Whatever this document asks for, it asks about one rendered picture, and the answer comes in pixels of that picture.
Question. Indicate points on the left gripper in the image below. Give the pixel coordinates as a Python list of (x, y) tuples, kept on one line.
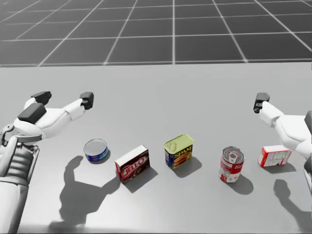
[(46, 122)]

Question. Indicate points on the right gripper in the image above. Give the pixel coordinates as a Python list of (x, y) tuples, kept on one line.
[(296, 132)]

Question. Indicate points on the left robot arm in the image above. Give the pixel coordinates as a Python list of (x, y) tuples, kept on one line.
[(14, 170)]

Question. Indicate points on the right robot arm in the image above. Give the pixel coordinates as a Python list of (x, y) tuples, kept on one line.
[(308, 178)]

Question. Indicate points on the red and white carton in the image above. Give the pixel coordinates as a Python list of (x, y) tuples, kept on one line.
[(274, 156)]

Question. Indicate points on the blue flat can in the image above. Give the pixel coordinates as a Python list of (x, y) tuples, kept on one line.
[(96, 151)]

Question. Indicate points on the red and white can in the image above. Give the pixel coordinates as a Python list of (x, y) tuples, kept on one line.
[(231, 164)]

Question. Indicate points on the dark red carton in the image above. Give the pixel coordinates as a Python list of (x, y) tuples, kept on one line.
[(132, 164)]

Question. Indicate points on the green and blue rectangular can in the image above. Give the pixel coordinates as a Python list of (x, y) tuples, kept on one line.
[(178, 151)]

